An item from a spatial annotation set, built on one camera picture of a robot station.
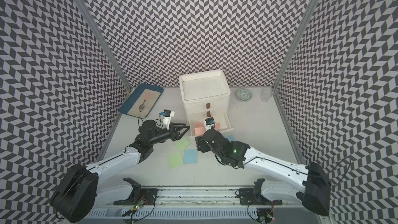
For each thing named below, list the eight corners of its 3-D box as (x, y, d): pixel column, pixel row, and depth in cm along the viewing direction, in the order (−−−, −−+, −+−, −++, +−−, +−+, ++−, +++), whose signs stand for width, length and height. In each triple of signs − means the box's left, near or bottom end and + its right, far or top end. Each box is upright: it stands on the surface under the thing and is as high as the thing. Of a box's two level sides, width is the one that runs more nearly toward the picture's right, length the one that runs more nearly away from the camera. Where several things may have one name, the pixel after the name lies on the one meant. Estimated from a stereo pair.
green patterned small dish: (236, 101, 111) (237, 98, 108) (234, 91, 117) (235, 88, 114) (251, 101, 111) (252, 98, 108) (249, 92, 117) (250, 88, 114)
